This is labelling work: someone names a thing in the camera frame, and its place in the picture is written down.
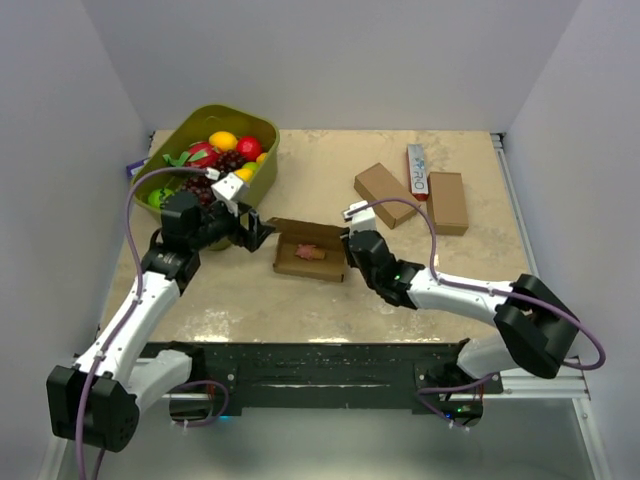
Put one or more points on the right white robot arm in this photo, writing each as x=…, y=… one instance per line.
x=530, y=334

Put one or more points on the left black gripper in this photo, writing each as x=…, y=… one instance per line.
x=250, y=238

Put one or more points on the pink toy dragon fruit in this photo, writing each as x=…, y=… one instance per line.
x=202, y=155

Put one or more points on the purple toy grapes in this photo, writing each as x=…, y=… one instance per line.
x=230, y=161

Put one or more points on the pink toy ice cream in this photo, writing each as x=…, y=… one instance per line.
x=309, y=252

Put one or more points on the dark red toy grapes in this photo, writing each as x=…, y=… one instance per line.
x=201, y=187

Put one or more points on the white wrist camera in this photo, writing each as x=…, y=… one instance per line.
x=230, y=188
x=361, y=217

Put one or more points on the yellow toy mango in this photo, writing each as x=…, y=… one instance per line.
x=245, y=174

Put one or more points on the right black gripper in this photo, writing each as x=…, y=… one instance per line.
x=351, y=259

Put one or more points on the green plastic basket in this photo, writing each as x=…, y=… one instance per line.
x=167, y=167

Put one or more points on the toothpaste box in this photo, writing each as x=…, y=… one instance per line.
x=417, y=172

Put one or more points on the brown cardboard box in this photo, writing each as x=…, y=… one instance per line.
x=293, y=232

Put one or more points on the closed brown box right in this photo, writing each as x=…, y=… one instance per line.
x=446, y=204

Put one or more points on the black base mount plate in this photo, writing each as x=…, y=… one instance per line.
x=230, y=378

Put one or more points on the closed brown box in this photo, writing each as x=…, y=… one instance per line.
x=377, y=183
x=446, y=204

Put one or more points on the blue white packet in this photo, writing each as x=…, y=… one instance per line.
x=133, y=168

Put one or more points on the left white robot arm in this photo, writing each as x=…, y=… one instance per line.
x=98, y=400

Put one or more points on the red toy apple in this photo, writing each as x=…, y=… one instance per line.
x=249, y=147

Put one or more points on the yellow toy lemon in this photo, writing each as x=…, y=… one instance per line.
x=223, y=141

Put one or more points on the closed brown box middle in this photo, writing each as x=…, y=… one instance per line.
x=377, y=183

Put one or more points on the green toy watermelon ball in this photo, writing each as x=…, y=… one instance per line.
x=157, y=198

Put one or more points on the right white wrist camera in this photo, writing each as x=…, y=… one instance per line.
x=361, y=217

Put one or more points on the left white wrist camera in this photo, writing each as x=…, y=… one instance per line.
x=230, y=188

